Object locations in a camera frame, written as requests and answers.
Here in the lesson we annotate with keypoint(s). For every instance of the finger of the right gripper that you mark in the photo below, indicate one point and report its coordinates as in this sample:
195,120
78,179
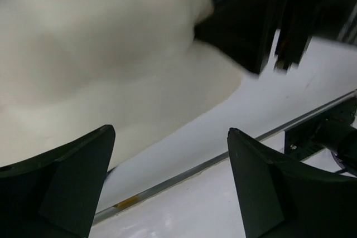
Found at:
243,30

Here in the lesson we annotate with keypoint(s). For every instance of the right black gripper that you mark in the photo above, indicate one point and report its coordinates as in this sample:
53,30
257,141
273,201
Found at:
298,21

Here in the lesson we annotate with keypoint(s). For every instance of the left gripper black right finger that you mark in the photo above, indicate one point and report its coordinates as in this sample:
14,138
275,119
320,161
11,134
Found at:
282,197

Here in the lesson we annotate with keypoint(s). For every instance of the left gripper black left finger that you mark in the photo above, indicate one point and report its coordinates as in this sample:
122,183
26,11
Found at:
56,193

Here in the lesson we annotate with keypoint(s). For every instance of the cream pillow with bear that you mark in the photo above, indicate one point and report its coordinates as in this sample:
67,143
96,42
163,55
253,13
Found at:
71,66

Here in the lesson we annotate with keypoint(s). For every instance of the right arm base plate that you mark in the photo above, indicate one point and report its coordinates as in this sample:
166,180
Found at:
327,130

